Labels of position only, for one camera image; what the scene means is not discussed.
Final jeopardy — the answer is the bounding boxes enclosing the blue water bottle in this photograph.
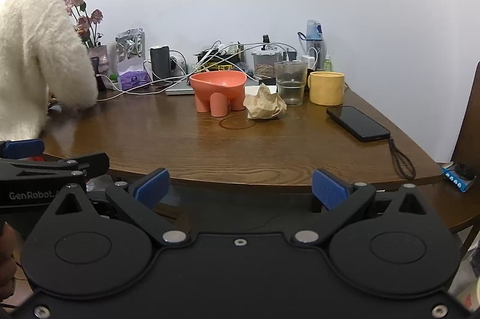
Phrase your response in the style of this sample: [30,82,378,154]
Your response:
[297,19,326,70]

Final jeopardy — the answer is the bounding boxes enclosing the brown paper towel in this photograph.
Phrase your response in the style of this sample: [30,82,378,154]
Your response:
[243,84,287,120]

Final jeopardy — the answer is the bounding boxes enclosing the yellow ceramic mug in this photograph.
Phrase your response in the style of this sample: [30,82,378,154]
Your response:
[307,71,346,107]

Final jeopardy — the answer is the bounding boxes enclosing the yellow black box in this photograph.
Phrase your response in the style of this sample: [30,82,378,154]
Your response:
[200,61,233,72]

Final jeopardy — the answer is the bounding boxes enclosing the woman in white fluffy sweater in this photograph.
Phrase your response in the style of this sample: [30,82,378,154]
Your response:
[1,0,98,141]

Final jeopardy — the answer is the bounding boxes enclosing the clear drinking glass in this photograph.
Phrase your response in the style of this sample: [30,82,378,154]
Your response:
[274,61,308,106]

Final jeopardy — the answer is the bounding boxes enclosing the purple tissue pack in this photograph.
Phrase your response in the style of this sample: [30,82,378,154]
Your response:
[117,58,150,91]

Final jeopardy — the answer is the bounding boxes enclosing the black smartphone with strap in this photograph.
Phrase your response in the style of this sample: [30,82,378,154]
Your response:
[326,106,416,180]

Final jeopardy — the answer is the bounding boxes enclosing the black power bank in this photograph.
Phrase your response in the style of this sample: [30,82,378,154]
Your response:
[150,46,172,81]

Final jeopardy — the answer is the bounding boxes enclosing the silver foil bag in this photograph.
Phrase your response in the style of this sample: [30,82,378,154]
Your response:
[115,28,145,62]

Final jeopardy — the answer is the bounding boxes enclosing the white charging cable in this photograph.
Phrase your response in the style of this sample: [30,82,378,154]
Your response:
[96,73,196,102]

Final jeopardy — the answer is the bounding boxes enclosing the coral pink footed bowl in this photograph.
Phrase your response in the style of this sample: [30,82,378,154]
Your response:
[190,70,247,117]

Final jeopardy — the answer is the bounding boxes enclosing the clear food storage jar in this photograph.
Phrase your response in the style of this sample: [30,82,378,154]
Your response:
[252,49,282,78]

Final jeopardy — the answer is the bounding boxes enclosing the pink roses in vase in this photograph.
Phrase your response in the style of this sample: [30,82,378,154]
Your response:
[64,0,110,74]

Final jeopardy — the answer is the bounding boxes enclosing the blue white small box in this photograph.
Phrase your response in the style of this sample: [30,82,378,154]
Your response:
[441,161,477,193]

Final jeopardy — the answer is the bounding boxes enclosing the small green bottle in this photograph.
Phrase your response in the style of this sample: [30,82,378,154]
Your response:
[324,53,333,72]

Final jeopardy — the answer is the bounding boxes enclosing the white charger plug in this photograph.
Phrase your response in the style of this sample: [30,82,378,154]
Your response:
[302,55,317,71]

